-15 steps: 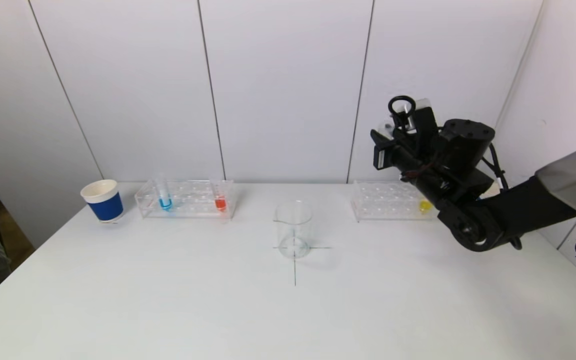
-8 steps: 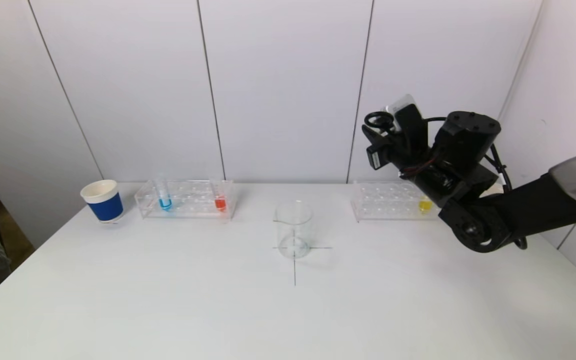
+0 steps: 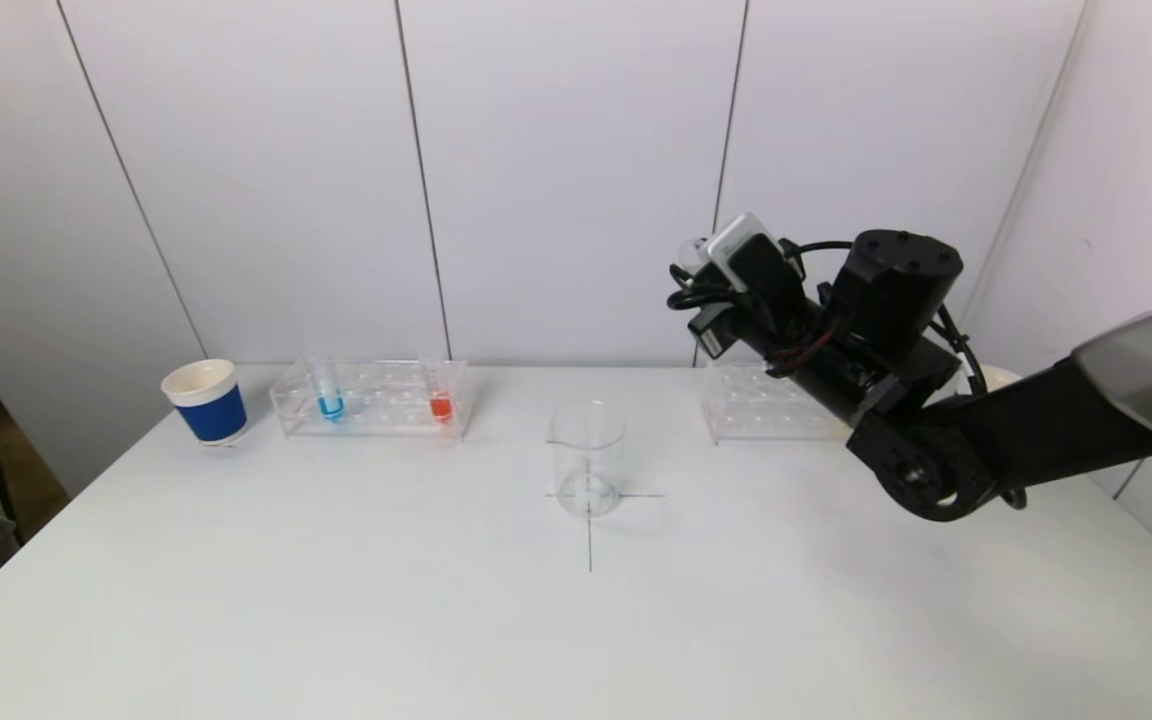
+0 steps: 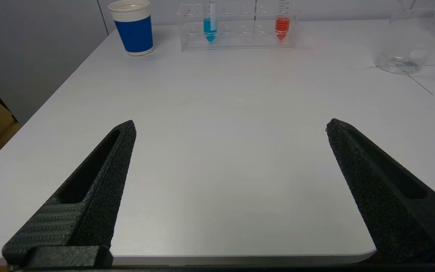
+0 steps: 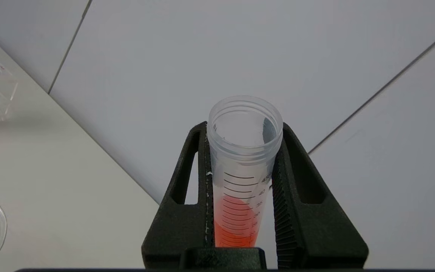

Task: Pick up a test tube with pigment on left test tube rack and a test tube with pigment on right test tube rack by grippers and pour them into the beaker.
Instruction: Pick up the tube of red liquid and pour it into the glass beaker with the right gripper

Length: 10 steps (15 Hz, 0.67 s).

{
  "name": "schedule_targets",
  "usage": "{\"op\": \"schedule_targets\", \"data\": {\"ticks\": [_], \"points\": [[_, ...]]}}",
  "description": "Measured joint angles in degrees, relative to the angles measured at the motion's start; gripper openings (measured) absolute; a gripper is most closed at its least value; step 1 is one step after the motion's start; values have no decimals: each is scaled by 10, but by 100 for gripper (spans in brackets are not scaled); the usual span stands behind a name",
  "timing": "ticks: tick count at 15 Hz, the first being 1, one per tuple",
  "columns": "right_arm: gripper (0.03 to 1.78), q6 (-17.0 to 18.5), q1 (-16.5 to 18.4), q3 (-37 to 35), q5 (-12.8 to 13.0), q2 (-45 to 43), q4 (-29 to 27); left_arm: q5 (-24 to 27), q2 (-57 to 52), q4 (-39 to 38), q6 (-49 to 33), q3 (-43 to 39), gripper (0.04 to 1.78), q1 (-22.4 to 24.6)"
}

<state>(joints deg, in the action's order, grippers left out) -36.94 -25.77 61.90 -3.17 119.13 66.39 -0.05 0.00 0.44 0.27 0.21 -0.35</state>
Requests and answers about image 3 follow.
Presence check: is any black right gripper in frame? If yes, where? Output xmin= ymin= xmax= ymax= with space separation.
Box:
xmin=669 ymin=262 xmax=788 ymax=365

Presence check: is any clear acrylic test tube rack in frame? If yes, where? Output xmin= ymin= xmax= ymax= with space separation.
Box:
xmin=702 ymin=362 xmax=862 ymax=443
xmin=271 ymin=361 xmax=475 ymax=440

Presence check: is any clear glass beaker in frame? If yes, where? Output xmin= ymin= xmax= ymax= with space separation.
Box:
xmin=548 ymin=401 xmax=627 ymax=519

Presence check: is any orange pigment test tube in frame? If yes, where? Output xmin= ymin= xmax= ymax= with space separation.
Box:
xmin=423 ymin=355 xmax=456 ymax=425

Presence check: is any blue pigment test tube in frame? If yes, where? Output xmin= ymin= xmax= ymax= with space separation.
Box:
xmin=312 ymin=350 xmax=347 ymax=423

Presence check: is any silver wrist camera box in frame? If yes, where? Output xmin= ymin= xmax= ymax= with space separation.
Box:
xmin=704 ymin=212 xmax=803 ymax=301

